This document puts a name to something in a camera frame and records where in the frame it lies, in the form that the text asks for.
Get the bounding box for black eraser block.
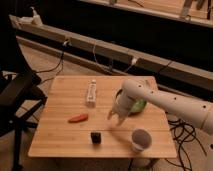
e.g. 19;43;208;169
91;132;101;144

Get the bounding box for black cable left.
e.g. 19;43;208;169
34;39;72;86

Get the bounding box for black floor cables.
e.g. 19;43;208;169
165;114;213;171

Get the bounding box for white plug with cable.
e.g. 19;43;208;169
92;40;139;76

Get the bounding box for white spray bottle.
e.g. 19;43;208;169
18;6;44;28

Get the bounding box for orange carrot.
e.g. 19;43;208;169
68;114;89;123

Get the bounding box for black chair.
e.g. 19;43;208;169
0;72;47;171

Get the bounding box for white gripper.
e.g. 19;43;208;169
107;99;134;126

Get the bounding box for white tube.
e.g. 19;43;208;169
86;80;97;107

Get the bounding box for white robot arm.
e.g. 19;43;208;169
108;79;213;135

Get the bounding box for green bowl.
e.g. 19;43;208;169
115;88;148;115

